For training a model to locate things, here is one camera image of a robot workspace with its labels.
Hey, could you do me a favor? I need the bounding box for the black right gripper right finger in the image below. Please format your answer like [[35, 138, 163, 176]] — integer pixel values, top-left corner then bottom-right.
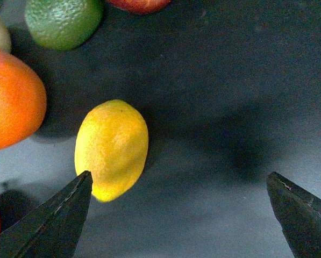
[[266, 172, 321, 257]]

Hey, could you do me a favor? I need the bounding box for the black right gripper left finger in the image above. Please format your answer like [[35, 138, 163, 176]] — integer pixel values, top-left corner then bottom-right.
[[0, 171, 92, 257]]

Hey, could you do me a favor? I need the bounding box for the yellow lemon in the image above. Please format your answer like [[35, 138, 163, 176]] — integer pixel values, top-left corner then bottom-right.
[[74, 99, 149, 202]]

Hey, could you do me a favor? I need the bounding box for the red apple on shelf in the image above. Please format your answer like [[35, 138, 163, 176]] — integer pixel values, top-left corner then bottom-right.
[[106, 0, 171, 15]]

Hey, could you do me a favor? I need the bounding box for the large round orange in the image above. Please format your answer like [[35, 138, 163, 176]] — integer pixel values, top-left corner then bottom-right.
[[0, 50, 47, 149]]

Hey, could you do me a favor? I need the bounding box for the green lime lower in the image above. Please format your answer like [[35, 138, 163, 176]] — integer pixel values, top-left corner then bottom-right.
[[24, 1, 104, 51]]

